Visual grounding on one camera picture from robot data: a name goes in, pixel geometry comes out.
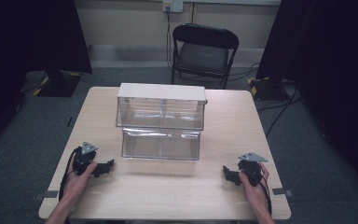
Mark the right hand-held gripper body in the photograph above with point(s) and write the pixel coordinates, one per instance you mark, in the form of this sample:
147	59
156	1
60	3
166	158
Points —
251	169

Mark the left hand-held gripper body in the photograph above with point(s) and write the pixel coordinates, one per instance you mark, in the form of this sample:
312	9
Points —
84	158

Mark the person's left hand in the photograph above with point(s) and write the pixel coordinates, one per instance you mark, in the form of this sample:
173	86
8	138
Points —
79	182

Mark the person's right hand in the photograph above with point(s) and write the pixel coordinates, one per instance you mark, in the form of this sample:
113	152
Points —
254	193

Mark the clear plastic drawer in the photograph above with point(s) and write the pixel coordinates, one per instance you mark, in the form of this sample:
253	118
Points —
161	144

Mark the black stand base striped tape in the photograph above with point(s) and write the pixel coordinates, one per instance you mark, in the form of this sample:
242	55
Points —
267	88
59	85

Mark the clear drawer cabinet white top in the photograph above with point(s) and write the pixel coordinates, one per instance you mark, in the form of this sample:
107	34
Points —
161	105

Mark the black folding chair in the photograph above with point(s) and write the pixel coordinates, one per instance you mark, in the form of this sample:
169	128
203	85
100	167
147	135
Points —
202	56

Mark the dark curtain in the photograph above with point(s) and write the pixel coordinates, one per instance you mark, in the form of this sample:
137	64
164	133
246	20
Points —
332	62
28	37

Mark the white wall outlet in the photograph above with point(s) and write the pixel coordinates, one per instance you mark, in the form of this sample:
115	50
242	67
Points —
172	5

